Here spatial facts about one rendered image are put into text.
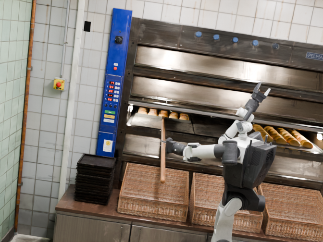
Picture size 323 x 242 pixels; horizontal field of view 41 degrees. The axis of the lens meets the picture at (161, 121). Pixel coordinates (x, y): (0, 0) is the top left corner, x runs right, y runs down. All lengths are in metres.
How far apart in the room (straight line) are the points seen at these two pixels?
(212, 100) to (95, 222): 1.40
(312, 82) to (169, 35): 1.27
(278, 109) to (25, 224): 2.51
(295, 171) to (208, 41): 1.38
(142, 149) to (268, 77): 1.24
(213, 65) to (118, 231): 1.57
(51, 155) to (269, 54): 2.10
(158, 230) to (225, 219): 0.67
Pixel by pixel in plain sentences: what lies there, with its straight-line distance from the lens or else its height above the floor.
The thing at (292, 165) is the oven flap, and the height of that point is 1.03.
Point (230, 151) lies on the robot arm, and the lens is 2.69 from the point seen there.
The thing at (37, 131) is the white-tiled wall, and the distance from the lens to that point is 3.93.
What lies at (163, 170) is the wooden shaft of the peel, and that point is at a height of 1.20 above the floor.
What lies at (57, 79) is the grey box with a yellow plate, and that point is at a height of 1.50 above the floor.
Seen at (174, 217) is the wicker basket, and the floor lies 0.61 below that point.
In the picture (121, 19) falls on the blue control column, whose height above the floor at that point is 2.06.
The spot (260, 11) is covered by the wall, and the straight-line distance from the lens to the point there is 3.72.
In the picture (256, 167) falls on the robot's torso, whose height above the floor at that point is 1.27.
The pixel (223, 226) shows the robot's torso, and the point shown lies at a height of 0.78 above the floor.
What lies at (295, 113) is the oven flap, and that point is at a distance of 3.85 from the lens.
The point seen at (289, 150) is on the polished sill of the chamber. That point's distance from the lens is 3.92.
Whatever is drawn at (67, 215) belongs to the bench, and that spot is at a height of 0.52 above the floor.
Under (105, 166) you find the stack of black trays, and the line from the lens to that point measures 3.47.
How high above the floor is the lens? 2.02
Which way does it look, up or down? 12 degrees down
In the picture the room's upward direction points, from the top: 9 degrees clockwise
